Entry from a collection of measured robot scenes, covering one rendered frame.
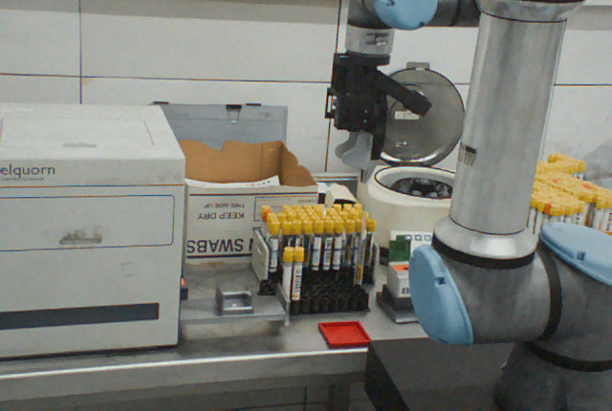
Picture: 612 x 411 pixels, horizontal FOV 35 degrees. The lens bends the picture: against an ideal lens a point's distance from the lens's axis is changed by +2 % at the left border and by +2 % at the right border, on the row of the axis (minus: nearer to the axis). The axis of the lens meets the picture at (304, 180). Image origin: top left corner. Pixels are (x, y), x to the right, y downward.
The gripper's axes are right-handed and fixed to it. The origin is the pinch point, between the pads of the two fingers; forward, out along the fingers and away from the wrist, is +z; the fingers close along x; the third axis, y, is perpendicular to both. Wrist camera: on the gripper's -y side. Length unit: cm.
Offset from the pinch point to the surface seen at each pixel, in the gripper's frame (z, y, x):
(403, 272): 14.8, -5.5, 6.2
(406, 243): 11.5, -7.5, 1.8
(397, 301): 19.3, -4.5, 7.4
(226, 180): 15.7, 14.0, -44.2
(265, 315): 18.5, 18.7, 11.6
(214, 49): -10, 16, -51
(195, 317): 18.3, 29.3, 11.1
